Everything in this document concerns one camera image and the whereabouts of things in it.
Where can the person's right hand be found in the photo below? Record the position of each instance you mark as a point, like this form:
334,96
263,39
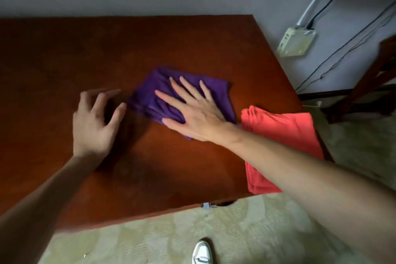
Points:
201,121

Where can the person's left hand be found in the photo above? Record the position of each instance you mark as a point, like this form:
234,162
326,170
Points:
89,137

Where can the purple cloth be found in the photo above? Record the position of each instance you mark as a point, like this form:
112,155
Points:
148,99

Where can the orange cloth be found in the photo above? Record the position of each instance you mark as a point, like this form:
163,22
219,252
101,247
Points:
287,127

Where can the person's left forearm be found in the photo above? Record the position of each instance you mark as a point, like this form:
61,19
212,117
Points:
40,208

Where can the person's right forearm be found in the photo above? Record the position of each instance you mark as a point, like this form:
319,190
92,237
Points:
325,198

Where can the small metal table clip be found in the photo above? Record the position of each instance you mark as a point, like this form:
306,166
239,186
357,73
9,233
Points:
206,206

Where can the reddish brown wooden table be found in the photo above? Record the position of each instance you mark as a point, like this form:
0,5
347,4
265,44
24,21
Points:
62,56

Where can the round metal bin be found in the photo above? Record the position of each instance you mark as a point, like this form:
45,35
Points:
226,203

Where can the white shoe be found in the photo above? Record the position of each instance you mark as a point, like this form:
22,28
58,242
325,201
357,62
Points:
202,254

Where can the dark wooden chair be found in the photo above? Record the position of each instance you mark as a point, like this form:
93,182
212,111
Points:
368,87

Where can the cream wall socket box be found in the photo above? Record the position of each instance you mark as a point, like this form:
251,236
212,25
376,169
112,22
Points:
295,42

